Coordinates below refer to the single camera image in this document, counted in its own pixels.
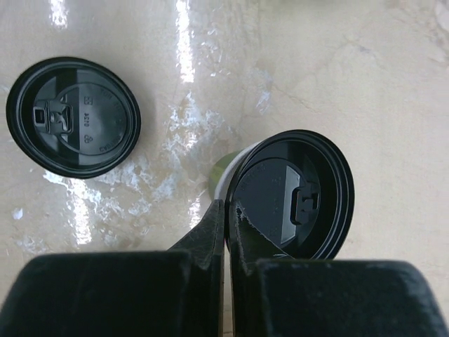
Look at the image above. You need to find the green paper coffee cup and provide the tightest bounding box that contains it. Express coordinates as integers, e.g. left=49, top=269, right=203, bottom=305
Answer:
left=208, top=142, right=260, bottom=200

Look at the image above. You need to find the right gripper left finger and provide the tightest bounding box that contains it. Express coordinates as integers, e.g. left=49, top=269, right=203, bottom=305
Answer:
left=1, top=200, right=225, bottom=336

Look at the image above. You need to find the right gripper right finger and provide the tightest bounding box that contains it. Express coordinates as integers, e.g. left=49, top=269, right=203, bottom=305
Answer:
left=228, top=202, right=448, bottom=336

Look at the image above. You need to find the black plastic cup lid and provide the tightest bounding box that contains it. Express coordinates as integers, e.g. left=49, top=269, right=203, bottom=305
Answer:
left=225, top=130, right=355, bottom=259

